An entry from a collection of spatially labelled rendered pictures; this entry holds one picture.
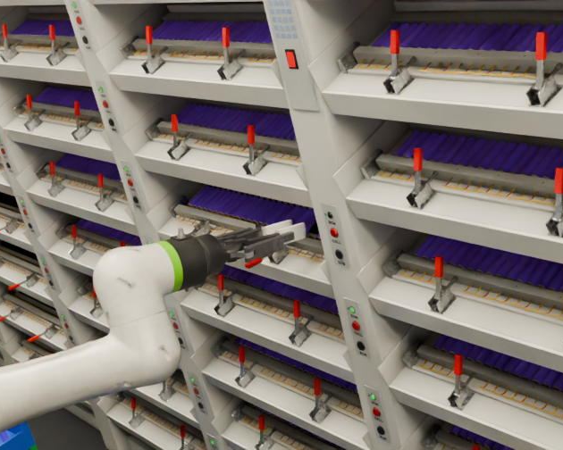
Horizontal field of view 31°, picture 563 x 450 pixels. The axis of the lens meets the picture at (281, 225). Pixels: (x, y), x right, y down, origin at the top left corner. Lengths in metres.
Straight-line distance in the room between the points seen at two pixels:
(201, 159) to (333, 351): 0.48
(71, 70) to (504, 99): 1.24
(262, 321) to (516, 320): 0.74
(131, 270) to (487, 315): 0.58
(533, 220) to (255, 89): 0.58
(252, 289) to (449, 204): 0.78
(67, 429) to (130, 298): 1.94
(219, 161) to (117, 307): 0.48
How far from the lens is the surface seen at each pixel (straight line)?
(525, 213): 1.51
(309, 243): 1.96
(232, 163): 2.01
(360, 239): 1.76
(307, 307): 2.12
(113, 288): 1.68
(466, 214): 1.55
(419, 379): 1.88
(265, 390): 2.33
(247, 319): 2.23
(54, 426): 3.64
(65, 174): 2.82
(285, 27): 1.67
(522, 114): 1.39
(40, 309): 3.55
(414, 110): 1.53
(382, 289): 1.80
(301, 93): 1.69
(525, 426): 1.72
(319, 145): 1.72
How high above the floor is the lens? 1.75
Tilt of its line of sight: 22 degrees down
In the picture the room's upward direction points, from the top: 14 degrees counter-clockwise
